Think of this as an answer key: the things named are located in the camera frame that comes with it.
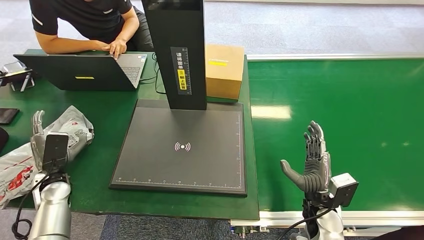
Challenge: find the person's left hand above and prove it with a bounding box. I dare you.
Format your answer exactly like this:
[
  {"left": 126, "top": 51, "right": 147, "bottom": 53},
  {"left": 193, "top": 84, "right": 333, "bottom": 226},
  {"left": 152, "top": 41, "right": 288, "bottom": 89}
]
[{"left": 101, "top": 37, "right": 129, "bottom": 61}]

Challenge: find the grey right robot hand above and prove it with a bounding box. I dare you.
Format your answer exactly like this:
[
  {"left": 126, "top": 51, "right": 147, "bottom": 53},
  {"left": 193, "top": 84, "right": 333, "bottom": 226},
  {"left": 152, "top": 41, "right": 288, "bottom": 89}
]
[{"left": 279, "top": 120, "right": 332, "bottom": 195}]

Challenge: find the person's right hand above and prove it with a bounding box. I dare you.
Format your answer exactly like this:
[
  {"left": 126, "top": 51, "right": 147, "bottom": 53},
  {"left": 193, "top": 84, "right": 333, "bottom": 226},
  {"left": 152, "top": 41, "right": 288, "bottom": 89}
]
[{"left": 89, "top": 39, "right": 111, "bottom": 53}]

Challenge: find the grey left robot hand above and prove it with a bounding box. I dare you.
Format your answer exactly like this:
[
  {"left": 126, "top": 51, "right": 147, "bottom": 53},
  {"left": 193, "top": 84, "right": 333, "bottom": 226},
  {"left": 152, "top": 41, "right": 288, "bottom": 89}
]
[{"left": 30, "top": 109, "right": 47, "bottom": 172}]

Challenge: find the white plastic package red print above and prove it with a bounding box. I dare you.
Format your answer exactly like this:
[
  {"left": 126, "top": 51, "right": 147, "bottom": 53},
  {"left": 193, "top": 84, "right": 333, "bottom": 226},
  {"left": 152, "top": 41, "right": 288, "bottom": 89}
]
[{"left": 0, "top": 105, "right": 96, "bottom": 211}]

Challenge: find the black device on stand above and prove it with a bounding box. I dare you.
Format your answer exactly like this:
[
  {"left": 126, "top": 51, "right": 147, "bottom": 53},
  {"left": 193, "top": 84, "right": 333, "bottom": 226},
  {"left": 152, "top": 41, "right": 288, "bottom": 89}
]
[{"left": 0, "top": 60, "right": 36, "bottom": 93}]

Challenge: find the black weighing platform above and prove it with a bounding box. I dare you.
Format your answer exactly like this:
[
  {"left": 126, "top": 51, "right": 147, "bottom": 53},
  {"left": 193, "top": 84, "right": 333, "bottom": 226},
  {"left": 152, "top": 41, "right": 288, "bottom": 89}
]
[{"left": 108, "top": 98, "right": 249, "bottom": 199}]

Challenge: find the black laptop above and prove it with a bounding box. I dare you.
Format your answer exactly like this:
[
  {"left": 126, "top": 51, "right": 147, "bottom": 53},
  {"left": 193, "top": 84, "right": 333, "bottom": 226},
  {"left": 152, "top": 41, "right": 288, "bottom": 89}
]
[{"left": 13, "top": 52, "right": 149, "bottom": 92}]

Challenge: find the rounded black object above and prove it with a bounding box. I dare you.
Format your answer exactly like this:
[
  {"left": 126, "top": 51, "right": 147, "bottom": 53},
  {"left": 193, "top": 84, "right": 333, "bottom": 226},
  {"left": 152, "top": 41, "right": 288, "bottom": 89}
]
[{"left": 0, "top": 126, "right": 10, "bottom": 155}]

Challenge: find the person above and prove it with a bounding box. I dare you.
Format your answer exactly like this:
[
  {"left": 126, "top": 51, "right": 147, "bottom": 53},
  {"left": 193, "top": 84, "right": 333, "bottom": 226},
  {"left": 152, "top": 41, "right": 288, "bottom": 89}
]
[{"left": 28, "top": 0, "right": 155, "bottom": 61}]

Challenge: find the flat black tablet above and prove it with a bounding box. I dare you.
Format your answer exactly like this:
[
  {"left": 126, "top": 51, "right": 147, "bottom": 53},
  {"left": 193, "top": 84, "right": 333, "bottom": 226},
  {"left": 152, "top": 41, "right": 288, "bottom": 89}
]
[{"left": 0, "top": 107, "right": 21, "bottom": 125}]

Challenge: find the black scanner column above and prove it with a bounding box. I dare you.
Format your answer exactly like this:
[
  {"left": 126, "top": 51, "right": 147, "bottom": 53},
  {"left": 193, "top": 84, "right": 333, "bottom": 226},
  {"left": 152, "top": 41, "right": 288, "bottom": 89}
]
[{"left": 141, "top": 0, "right": 209, "bottom": 111}]

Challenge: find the black yellow column label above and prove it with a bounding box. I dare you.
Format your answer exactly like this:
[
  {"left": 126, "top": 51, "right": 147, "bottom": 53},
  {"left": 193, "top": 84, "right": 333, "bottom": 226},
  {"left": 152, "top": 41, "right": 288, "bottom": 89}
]
[{"left": 170, "top": 46, "right": 193, "bottom": 97}]

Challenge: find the green conveyor belt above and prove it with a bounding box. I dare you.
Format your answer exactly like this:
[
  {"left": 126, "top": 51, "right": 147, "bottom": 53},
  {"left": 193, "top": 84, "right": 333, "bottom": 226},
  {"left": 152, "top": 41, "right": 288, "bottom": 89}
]
[{"left": 247, "top": 57, "right": 424, "bottom": 213}]

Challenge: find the brown cardboard box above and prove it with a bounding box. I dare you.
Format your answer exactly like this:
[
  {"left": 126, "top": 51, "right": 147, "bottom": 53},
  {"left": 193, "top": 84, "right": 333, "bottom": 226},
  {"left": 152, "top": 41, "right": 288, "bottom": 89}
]
[{"left": 204, "top": 43, "right": 246, "bottom": 101}]

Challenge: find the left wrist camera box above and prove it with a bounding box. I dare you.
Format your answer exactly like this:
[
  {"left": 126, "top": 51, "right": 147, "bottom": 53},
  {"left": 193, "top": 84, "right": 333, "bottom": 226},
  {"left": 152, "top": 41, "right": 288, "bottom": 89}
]
[{"left": 42, "top": 132, "right": 70, "bottom": 174}]

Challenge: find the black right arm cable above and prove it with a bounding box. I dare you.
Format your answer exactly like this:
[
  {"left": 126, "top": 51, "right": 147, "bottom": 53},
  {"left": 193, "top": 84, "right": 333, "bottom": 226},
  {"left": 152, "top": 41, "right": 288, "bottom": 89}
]
[{"left": 280, "top": 207, "right": 333, "bottom": 240}]

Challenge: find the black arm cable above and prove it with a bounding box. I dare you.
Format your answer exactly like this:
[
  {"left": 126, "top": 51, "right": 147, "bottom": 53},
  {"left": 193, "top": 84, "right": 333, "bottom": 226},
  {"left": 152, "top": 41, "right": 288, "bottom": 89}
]
[
  {"left": 11, "top": 161, "right": 58, "bottom": 240},
  {"left": 280, "top": 207, "right": 333, "bottom": 240}
]

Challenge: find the black power cable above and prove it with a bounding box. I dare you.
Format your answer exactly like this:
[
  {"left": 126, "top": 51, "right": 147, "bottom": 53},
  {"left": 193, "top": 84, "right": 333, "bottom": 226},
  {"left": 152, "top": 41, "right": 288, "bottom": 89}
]
[{"left": 139, "top": 52, "right": 167, "bottom": 95}]

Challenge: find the aluminium conveyor frame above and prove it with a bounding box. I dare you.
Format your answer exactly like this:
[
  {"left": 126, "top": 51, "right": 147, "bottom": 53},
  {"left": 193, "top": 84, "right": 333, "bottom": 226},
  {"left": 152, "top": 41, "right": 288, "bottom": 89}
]
[{"left": 230, "top": 52, "right": 424, "bottom": 238}]

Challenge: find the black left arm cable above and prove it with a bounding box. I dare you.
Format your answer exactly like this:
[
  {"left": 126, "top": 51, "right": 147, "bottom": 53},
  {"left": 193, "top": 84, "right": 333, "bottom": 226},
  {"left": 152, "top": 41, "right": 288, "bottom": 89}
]
[{"left": 11, "top": 161, "right": 58, "bottom": 240}]

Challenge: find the metal bracket with bolts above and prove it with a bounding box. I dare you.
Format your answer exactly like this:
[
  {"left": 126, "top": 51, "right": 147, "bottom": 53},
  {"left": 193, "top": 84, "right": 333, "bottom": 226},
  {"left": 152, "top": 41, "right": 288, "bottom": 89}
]
[{"left": 231, "top": 226, "right": 271, "bottom": 240}]

